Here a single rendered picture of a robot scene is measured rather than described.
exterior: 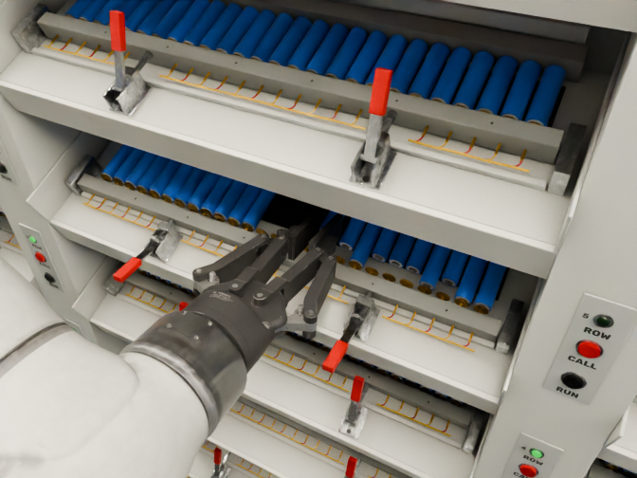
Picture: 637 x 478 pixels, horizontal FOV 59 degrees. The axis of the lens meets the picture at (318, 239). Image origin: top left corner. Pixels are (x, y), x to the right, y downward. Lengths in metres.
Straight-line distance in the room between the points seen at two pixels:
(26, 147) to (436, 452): 0.63
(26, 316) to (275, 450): 0.66
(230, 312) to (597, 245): 0.28
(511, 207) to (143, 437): 0.31
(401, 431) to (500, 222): 0.39
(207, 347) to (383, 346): 0.24
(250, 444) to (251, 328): 0.56
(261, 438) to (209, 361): 0.59
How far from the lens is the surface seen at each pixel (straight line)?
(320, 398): 0.80
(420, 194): 0.47
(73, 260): 0.90
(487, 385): 0.60
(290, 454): 0.99
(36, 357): 0.39
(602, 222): 0.43
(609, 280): 0.46
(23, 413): 0.37
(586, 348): 0.51
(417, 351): 0.61
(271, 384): 0.82
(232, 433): 1.02
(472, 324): 0.60
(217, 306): 0.46
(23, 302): 0.41
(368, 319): 0.61
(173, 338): 0.43
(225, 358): 0.43
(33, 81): 0.71
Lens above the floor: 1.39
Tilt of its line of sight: 41 degrees down
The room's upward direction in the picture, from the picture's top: straight up
